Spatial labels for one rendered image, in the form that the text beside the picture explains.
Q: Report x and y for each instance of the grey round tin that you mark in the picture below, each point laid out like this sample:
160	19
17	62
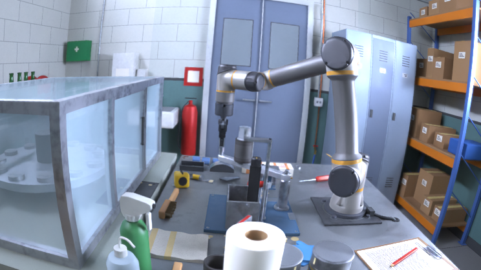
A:
293	257
331	256

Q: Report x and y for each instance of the small white box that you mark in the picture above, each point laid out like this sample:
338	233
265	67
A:
141	73

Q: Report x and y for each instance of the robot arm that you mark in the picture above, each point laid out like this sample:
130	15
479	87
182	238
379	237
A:
344	112

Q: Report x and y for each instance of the white squeeze bottle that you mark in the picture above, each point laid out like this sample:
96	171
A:
121	261

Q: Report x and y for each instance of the blue double door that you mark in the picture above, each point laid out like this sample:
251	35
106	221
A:
285	112

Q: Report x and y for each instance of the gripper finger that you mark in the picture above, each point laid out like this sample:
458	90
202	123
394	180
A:
221	137
225	137

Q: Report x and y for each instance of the blue orange shelf unit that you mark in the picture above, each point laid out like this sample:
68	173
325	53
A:
464	124

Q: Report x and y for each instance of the red pencil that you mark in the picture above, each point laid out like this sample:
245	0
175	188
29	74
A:
404	257

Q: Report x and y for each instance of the green spray bottle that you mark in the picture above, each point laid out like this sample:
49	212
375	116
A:
135	236

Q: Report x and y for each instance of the white wall socket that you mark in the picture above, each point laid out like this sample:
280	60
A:
318	101

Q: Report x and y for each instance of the white paper towel roll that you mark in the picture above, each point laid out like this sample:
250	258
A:
251	253

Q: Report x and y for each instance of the black tablet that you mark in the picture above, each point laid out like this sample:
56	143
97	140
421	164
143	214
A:
147	189

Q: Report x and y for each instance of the red fire extinguisher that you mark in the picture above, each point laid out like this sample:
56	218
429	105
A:
189	127

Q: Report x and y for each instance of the blue grey lockers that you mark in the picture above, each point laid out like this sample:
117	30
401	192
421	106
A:
379	112

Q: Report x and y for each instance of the grey pivot post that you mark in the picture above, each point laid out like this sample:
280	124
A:
282	195

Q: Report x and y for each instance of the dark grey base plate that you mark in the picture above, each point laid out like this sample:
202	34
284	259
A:
319	210

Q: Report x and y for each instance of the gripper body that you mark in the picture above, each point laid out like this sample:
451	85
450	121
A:
224	110

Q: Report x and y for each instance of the blue block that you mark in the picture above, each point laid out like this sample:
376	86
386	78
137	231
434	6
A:
196	159
207	160

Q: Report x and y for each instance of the red framed sign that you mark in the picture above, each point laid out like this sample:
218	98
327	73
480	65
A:
193	76

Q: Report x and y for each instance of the wooden brush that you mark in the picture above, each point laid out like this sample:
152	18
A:
168	208

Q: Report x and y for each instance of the grey metal glue pot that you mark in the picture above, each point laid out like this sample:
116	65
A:
236	212

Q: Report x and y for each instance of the grey cylinder motor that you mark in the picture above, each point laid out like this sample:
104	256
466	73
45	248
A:
242	150

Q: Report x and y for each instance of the dark grey wedge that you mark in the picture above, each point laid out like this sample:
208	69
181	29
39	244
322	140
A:
229	179

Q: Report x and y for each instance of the grey striped cloth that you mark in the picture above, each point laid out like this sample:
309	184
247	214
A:
178	246

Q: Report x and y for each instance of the black flat box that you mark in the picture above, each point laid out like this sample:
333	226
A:
191	166

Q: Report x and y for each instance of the yellow tape measure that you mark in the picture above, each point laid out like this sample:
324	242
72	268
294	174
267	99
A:
182	179

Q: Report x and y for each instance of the glass walled labeller enclosure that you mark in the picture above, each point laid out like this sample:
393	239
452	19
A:
60	124

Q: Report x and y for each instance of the brown carton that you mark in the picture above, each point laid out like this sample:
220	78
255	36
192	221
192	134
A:
428	204
421	67
424	11
466	62
422	116
454	4
434	6
443	142
407	184
439	64
449	214
432	184
432	132

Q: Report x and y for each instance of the black glue roller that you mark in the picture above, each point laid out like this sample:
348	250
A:
254	176

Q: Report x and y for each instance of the green first aid box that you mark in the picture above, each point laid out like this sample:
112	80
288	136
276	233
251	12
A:
78	51

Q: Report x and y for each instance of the grey half round block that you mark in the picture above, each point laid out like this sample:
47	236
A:
221	167

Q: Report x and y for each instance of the black cup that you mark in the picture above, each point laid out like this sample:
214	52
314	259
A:
213	263

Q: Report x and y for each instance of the blue rag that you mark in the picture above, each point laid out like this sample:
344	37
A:
305	251

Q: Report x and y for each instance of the blue base plate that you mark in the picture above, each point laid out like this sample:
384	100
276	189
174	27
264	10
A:
216	214

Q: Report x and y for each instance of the white orange striped box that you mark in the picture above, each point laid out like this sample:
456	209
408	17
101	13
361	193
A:
280	166

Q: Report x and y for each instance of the clipboard with paper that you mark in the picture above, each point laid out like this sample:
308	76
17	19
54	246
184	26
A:
379	257

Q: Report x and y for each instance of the blue plastic bin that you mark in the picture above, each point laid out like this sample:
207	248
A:
468	148

